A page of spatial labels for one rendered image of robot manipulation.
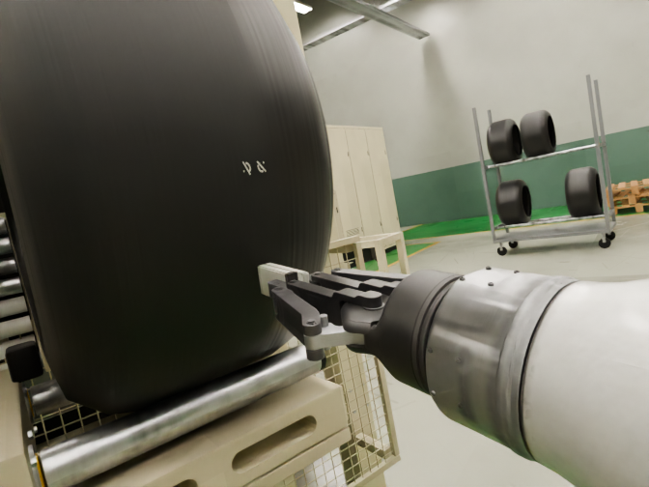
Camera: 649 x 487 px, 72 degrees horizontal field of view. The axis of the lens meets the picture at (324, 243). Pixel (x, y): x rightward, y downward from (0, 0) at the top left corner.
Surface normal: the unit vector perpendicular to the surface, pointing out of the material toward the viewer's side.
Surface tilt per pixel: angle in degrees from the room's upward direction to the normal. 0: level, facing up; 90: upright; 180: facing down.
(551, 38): 90
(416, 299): 39
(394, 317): 58
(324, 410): 90
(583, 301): 24
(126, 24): 73
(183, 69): 80
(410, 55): 90
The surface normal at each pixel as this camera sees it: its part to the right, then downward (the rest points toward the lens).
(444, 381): -0.79, 0.21
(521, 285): -0.27, -0.91
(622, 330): -0.63, -0.65
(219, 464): 0.58, -0.04
